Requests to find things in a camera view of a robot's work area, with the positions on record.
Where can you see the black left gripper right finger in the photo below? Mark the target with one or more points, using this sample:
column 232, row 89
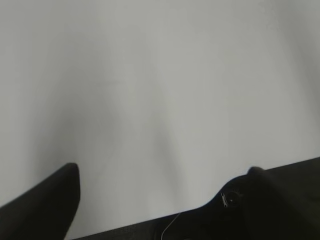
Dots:
column 281, row 203

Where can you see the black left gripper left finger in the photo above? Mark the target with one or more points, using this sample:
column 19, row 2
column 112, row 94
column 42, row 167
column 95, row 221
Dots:
column 46, row 211

